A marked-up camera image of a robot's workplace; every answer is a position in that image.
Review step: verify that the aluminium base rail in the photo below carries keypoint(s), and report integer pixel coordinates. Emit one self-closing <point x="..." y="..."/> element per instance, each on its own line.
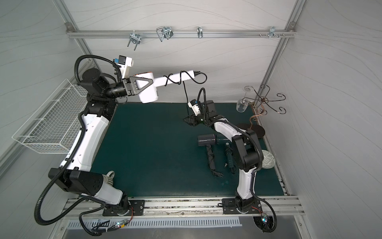
<point x="208" y="207"/>

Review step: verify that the right metal hook bracket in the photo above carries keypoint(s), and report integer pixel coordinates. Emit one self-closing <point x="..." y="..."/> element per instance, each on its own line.
<point x="272" y="34"/>

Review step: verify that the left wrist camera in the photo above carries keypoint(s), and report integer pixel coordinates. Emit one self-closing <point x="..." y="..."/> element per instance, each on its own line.
<point x="124" y="63"/>

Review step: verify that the metal double hook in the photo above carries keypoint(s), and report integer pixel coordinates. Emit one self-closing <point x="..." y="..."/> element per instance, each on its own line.
<point x="164" y="32"/>

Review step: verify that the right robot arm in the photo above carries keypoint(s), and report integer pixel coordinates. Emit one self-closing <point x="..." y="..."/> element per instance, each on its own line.
<point x="247" y="155"/>

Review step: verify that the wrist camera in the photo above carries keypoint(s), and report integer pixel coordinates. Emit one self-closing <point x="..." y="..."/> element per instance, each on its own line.
<point x="195" y="107"/>
<point x="124" y="63"/>

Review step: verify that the white wire basket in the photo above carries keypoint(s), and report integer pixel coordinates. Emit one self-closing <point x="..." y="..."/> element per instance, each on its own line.
<point x="53" y="127"/>

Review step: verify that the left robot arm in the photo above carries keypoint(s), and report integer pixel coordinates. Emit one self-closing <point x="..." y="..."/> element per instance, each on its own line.
<point x="75" y="175"/>

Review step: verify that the striped ceramic mug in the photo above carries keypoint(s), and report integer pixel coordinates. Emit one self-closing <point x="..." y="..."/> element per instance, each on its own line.
<point x="109" y="178"/>

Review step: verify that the black hair dryer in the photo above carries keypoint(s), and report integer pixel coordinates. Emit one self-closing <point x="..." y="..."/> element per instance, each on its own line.
<point x="208" y="140"/>

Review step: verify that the copper wire glass rack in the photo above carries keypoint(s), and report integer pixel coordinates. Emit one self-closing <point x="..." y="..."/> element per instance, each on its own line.
<point x="258" y="109"/>

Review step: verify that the white hair dryer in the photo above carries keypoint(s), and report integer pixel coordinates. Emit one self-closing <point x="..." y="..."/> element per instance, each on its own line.
<point x="150" y="94"/>

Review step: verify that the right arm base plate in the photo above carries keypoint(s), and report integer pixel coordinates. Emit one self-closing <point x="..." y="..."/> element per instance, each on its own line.
<point x="229" y="206"/>

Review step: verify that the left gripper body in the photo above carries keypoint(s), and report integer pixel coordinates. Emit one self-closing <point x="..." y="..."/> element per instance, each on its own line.
<point x="126" y="88"/>

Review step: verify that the white slotted cable duct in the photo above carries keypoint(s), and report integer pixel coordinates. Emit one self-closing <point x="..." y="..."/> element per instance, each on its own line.
<point x="150" y="223"/>

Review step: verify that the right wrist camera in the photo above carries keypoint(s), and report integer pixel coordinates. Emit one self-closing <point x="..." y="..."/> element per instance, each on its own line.
<point x="195" y="107"/>

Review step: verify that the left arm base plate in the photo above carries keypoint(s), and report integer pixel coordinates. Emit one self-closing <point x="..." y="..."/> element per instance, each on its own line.
<point x="127" y="208"/>

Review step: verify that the green table mat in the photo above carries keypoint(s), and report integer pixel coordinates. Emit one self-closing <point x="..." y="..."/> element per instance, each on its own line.
<point x="154" y="153"/>

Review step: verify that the small metal hook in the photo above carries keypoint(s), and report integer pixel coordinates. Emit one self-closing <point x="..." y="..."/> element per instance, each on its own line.
<point x="200" y="32"/>

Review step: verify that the clear wine glass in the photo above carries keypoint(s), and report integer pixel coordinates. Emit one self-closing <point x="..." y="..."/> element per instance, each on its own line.
<point x="246" y="100"/>

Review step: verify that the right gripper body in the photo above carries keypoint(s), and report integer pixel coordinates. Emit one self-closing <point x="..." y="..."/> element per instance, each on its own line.
<point x="194" y="119"/>

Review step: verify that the metal hook clamp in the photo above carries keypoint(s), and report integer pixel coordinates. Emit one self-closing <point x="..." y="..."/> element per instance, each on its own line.
<point x="134" y="39"/>

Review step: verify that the horizontal aluminium rail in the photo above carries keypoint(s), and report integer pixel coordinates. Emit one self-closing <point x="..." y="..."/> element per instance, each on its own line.
<point x="178" y="34"/>

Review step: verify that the green hair dryer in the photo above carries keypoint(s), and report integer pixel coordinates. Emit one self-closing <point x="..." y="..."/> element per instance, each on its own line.
<point x="228" y="152"/>

